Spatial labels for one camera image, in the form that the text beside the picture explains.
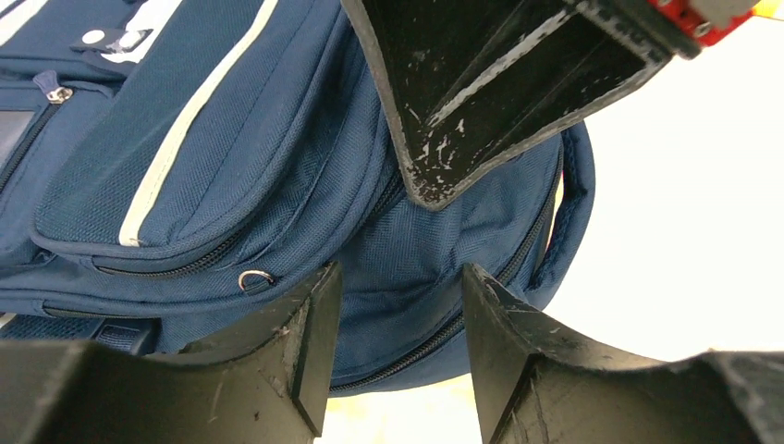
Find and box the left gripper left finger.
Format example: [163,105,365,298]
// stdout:
[1,263,342,443]

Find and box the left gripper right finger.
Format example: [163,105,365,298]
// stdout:
[462,265,783,444]

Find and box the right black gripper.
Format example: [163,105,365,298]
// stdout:
[572,0,758,59]

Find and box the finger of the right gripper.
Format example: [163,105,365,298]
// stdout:
[342,1,672,211]

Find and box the navy blue student backpack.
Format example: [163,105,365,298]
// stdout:
[1,1,595,397]

